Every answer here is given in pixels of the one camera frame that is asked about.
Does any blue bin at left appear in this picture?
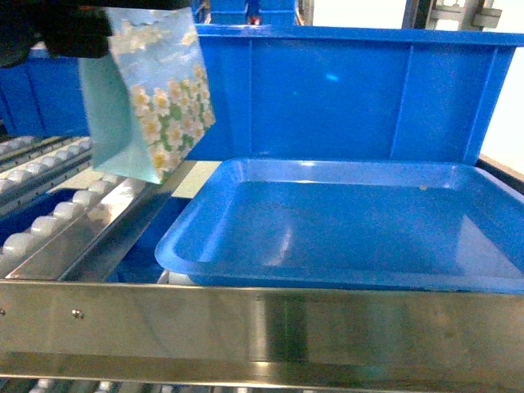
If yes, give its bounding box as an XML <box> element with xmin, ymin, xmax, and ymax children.
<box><xmin>1</xmin><ymin>49</ymin><xmax>89</xmax><ymax>138</ymax></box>

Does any white roller conveyor track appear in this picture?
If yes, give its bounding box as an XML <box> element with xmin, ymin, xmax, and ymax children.
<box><xmin>0</xmin><ymin>171</ymin><xmax>144</xmax><ymax>263</ymax></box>

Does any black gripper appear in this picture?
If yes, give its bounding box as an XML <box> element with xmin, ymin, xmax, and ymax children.
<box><xmin>1</xmin><ymin>1</ymin><xmax>190</xmax><ymax>68</ymax></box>

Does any large blue plastic bin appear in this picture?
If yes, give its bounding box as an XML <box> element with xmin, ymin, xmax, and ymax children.
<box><xmin>190</xmin><ymin>25</ymin><xmax>523</xmax><ymax>165</ymax></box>

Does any blue plastic tray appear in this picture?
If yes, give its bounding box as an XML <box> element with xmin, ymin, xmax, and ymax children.
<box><xmin>155</xmin><ymin>158</ymin><xmax>523</xmax><ymax>294</ymax></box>

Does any light blue flower gift bag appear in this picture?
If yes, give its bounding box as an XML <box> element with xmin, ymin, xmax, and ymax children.
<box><xmin>79</xmin><ymin>7</ymin><xmax>215</xmax><ymax>184</ymax></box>

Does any stainless steel rack rail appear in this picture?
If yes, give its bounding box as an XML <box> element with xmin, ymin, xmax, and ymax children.
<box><xmin>1</xmin><ymin>281</ymin><xmax>523</xmax><ymax>392</ymax></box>

